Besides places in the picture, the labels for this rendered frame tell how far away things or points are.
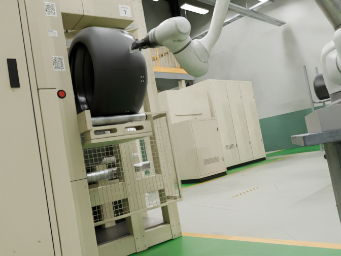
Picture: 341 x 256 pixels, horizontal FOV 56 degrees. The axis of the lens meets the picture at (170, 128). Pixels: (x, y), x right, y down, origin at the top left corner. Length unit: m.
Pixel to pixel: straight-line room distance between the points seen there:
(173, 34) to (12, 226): 0.91
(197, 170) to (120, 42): 4.82
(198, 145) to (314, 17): 8.32
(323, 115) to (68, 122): 1.17
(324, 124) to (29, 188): 1.04
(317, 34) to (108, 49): 11.89
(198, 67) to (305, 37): 12.04
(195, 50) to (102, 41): 0.52
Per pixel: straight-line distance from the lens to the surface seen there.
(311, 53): 13.23
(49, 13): 1.86
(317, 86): 6.98
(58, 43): 1.81
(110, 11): 2.35
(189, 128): 6.34
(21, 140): 0.88
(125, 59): 1.70
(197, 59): 1.43
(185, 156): 6.47
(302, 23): 13.55
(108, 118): 1.70
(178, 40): 1.38
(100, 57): 1.67
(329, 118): 1.37
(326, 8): 1.39
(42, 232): 0.89
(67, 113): 1.71
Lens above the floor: 0.67
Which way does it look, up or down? 4 degrees up
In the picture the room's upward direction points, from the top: 10 degrees counter-clockwise
